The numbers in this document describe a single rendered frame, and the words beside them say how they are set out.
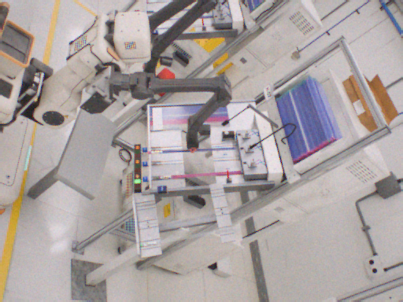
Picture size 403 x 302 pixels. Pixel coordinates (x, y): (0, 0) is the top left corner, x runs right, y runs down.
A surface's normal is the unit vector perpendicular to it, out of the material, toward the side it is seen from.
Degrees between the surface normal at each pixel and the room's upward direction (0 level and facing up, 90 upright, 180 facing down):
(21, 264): 0
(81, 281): 0
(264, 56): 90
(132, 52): 90
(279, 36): 90
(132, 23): 48
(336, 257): 89
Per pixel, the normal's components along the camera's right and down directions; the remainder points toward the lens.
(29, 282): 0.73, -0.49
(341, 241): -0.66, -0.43
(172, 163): 0.02, -0.64
